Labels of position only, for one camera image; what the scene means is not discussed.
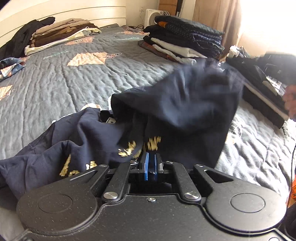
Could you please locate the navy blue t-shirt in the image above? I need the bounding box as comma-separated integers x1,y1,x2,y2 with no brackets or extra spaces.
1,59,244,198

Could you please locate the dark folded clothes stack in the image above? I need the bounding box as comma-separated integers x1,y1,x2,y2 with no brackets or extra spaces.
143,15,224,59

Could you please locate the brown beige folded clothes stack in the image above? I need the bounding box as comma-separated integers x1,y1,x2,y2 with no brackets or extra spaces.
24,18,101,56

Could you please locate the person's right hand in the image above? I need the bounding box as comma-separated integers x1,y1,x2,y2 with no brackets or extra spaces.
282,85,296,121

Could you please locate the beige curtain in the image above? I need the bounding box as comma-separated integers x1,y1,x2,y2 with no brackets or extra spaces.
193,0,241,57

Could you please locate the grey quilted bedspread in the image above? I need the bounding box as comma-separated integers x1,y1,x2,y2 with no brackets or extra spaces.
1,27,295,240

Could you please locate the white fan heater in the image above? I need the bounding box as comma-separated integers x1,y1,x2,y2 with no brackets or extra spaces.
144,9,170,28

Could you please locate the blue patterned crumpled garment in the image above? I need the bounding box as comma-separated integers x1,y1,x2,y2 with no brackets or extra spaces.
0,57,26,82

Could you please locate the black jacket by headboard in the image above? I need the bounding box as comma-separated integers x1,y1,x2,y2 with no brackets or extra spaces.
1,16,55,60

